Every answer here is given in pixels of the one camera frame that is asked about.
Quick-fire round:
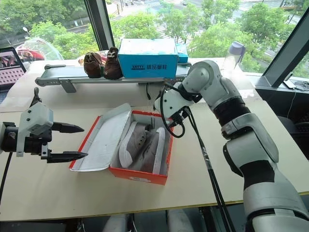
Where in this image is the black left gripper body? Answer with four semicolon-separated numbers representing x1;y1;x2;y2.
23;127;53;160

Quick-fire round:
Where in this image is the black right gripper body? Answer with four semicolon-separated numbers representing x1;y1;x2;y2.
168;108;192;127

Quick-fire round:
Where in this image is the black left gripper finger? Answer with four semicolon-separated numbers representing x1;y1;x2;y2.
51;122;85;134
46;151;88;164

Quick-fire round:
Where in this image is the orange shoebox with hinged lid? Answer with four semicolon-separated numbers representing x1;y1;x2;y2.
69;102;175;187

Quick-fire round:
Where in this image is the large blue shoebox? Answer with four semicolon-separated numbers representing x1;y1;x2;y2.
117;38;180;79

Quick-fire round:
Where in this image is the grey canvas shoe white sole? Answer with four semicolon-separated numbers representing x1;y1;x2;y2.
134;127;168;175
118;121;148;168

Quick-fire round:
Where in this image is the grey conveyor belt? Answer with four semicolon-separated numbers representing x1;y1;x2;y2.
34;61;193;94

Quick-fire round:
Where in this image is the small blue box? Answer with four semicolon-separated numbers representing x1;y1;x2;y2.
175;43;189;64

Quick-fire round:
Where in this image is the brown suede shoe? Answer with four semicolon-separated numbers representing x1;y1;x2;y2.
103;46;124;80
83;51;104;79

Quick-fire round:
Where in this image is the transparent umbrella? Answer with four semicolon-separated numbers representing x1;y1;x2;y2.
14;37;65;61

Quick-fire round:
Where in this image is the clear bottle purple cap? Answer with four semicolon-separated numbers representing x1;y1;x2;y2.
222;41;247;72

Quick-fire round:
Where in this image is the grey rounded shape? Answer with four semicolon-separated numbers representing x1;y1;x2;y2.
167;208;192;232
103;212;129;232

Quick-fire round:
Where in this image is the black side desk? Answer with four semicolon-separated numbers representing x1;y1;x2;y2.
254;76;309;160

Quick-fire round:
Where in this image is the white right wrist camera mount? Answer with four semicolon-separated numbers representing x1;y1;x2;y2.
154;88;195;120

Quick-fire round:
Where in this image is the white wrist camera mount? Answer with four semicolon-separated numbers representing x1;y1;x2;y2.
154;88;195;120
16;103;54;157

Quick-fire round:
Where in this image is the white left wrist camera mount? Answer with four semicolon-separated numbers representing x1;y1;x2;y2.
16;103;54;157

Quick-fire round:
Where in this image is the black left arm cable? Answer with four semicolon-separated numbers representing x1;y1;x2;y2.
0;151;13;206

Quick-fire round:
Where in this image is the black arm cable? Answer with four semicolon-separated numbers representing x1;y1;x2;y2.
158;83;237;232
0;151;13;206

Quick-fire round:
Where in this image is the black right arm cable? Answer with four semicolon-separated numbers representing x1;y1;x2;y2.
158;83;237;232

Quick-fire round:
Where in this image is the thin white cable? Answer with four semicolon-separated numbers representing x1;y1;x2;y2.
286;80;309;117

